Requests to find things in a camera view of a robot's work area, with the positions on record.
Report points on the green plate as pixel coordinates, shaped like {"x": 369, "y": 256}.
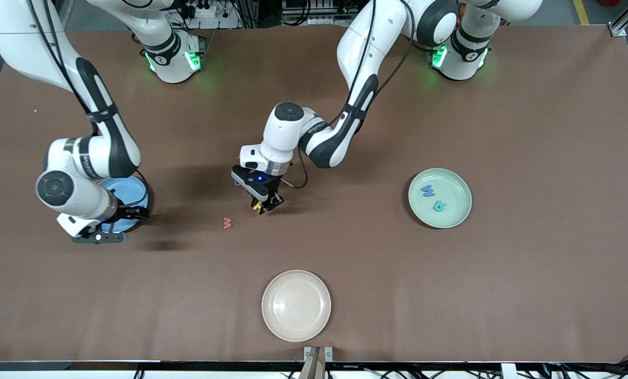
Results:
{"x": 453, "y": 184}

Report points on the long white power strip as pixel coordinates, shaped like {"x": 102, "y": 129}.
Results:
{"x": 319, "y": 21}

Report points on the blue plate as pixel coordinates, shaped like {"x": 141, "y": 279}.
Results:
{"x": 129, "y": 192}

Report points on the white power strip with plugs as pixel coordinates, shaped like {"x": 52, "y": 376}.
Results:
{"x": 219, "y": 22}

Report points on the metal table edge bracket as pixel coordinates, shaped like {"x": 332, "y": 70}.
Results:
{"x": 307, "y": 351}

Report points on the large blue letter M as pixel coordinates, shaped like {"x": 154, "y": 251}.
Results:
{"x": 425, "y": 188}

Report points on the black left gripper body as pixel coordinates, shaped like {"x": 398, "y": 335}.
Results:
{"x": 269, "y": 188}

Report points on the red object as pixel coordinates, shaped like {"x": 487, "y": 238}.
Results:
{"x": 608, "y": 2}

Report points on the beige plate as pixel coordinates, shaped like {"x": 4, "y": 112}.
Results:
{"x": 296, "y": 305}

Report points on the yellow letter H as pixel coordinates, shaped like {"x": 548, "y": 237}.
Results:
{"x": 258, "y": 206}

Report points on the white table edge rail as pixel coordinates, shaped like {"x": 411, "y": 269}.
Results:
{"x": 56, "y": 375}

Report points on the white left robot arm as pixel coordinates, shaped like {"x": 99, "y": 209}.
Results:
{"x": 366, "y": 47}

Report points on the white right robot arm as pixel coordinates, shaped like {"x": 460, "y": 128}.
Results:
{"x": 19, "y": 47}

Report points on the pink letter w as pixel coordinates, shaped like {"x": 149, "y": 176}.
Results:
{"x": 227, "y": 224}

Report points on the teal foam letter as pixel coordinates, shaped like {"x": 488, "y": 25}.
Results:
{"x": 436, "y": 207}

